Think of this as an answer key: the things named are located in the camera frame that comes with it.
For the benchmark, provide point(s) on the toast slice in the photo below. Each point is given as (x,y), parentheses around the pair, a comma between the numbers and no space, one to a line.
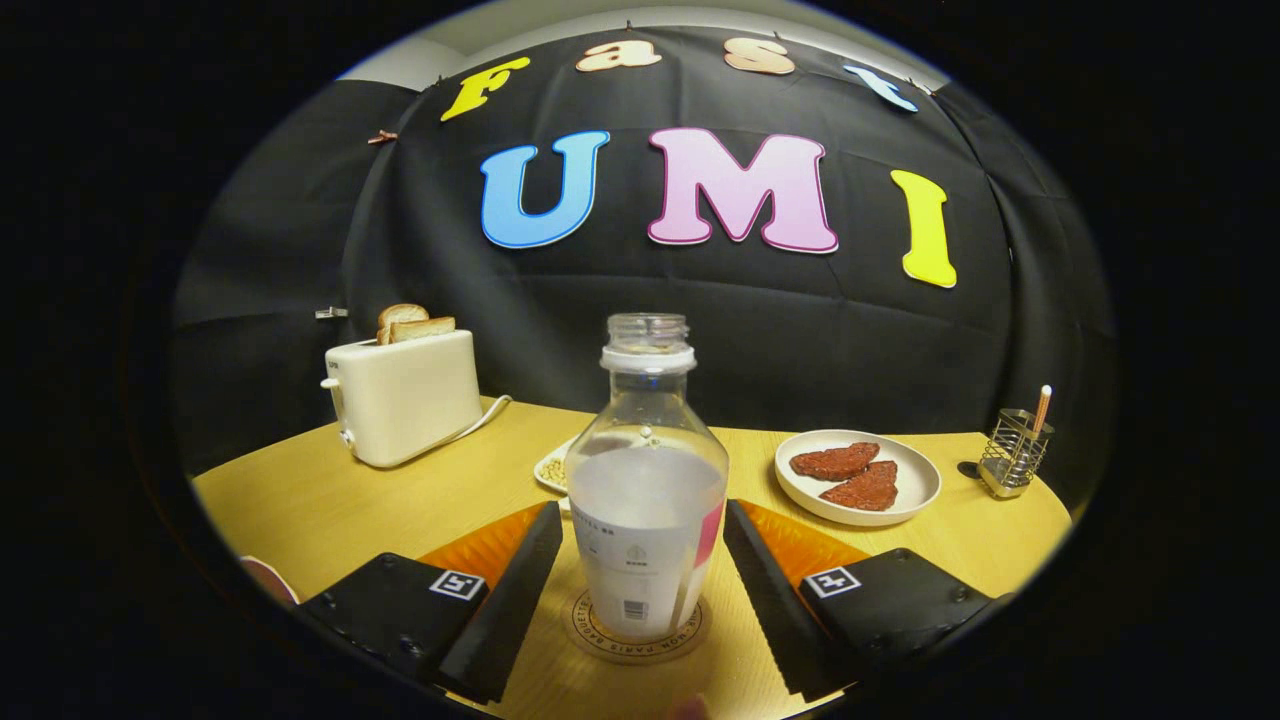
(400,314)
(425,329)

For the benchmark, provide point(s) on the cream toaster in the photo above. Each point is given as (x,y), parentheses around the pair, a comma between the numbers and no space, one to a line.
(410,400)

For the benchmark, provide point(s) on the white divided snack dish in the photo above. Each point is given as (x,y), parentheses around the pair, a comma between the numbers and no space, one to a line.
(552,470)

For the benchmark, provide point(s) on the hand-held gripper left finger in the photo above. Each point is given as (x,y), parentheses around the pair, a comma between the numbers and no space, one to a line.
(510,615)

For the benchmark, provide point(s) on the red clip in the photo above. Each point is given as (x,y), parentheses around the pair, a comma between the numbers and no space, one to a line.
(381,137)

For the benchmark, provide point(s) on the wooden table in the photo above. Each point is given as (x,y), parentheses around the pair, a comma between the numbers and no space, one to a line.
(330,500)

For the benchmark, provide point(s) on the brown meat piece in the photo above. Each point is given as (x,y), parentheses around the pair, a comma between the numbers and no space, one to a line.
(865,490)
(835,461)

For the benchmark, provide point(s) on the orange pencil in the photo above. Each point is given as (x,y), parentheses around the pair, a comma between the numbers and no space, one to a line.
(1042,410)

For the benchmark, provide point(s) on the white round plate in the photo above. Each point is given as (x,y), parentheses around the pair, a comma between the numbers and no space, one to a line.
(915,480)

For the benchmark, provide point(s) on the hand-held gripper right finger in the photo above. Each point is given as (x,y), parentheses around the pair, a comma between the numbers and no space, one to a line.
(775,615)

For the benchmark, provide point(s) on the small black disc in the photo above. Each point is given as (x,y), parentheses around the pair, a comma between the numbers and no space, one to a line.
(968,469)

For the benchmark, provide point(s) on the round wooden coaster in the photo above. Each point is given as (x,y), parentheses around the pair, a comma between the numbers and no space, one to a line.
(580,625)

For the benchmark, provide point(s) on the clear plastic juice bottle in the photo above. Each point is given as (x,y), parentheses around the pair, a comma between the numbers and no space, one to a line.
(645,520)

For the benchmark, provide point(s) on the black backdrop cloth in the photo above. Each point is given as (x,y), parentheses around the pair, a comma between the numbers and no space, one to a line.
(850,340)

